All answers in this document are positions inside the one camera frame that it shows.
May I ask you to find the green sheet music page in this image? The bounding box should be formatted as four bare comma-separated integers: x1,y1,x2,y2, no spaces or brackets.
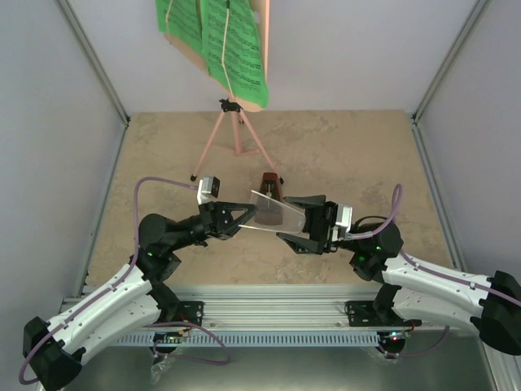
155,0,203,55
200,1,269,112

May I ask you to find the pink tripod music stand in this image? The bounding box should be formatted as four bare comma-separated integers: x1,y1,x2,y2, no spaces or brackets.
161,0,285,186

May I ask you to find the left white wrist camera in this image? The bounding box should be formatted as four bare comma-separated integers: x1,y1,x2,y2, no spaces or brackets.
196,176,221,205

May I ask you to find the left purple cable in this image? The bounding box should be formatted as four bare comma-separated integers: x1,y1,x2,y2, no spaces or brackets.
19,176,231,386

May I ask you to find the aluminium corner post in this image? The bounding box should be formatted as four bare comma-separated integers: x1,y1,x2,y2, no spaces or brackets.
410,0,492,125
55,0,129,127

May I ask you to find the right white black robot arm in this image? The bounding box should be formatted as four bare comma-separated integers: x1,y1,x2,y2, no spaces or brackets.
277,186,520,356

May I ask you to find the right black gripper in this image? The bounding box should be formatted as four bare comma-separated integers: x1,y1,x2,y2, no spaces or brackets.
278,195,362,254

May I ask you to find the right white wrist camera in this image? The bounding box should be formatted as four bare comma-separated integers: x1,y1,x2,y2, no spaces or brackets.
331,204,352,242

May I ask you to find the green sheet music left page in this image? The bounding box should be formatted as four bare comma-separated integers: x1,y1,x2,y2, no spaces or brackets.
155,0,203,55

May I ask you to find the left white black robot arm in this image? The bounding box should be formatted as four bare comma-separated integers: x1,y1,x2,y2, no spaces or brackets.
23,202,256,390

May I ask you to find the green sheet music right page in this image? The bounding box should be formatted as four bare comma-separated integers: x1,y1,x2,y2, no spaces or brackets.
200,1,269,112

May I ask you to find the clear plastic metronome cover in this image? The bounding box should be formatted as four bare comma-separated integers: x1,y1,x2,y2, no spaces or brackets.
239,190,306,234

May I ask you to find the brown wooden metronome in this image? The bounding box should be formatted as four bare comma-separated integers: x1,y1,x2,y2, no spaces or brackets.
254,172,283,226

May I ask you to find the black mounting plate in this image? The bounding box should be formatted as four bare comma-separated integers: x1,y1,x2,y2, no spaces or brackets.
344,301,391,327
172,301,204,326

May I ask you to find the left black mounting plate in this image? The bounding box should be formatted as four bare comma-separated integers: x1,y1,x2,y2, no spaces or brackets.
172,301,204,326

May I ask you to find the clear plastic bag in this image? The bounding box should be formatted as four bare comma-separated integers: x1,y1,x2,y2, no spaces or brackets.
150,354,176,384

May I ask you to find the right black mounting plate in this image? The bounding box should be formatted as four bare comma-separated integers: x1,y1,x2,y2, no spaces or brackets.
344,301,391,327

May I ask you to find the left aluminium corner post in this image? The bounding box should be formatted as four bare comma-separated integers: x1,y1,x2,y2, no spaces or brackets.
55,0,129,127

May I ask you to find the right aluminium corner post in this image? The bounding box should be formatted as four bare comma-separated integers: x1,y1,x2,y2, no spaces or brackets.
410,0,492,125

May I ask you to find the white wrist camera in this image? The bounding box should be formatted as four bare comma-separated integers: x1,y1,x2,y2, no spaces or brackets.
196,176,221,205
331,204,352,242

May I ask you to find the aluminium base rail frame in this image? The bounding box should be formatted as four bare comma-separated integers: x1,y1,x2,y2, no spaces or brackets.
67,285,520,390

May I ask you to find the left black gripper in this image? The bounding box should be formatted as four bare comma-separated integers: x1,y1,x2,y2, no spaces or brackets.
168,202,257,253

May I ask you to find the grey slotted cable duct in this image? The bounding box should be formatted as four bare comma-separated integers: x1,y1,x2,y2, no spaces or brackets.
113,330,379,348

